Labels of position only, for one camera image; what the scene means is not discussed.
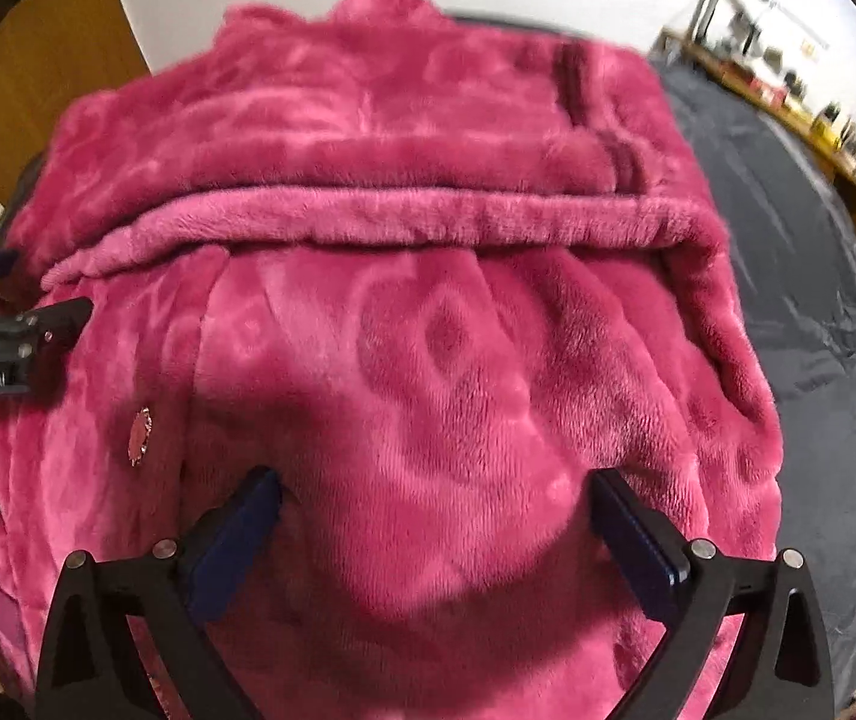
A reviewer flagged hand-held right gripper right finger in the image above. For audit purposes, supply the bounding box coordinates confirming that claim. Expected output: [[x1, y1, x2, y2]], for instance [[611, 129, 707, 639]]
[[584, 466, 837, 720]]

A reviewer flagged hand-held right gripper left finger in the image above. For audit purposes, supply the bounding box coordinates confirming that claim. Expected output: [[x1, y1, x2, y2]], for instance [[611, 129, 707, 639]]
[[34, 467, 284, 720]]

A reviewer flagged pink fleece jacket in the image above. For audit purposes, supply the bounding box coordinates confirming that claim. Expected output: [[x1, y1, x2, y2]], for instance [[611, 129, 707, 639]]
[[0, 0, 785, 720]]

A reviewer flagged wooden door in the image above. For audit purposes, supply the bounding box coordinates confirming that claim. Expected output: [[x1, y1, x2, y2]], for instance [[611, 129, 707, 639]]
[[0, 0, 155, 188]]

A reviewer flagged black bed sheet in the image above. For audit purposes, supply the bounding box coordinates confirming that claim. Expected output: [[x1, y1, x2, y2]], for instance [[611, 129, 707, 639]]
[[438, 9, 856, 691]]

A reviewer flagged clutter of small desk items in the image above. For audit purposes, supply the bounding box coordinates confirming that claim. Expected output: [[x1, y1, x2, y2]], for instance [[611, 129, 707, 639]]
[[728, 52, 856, 188]]

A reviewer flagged glass tank with metal frame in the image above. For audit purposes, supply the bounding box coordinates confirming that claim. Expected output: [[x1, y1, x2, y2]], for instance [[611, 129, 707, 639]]
[[690, 0, 834, 61]]

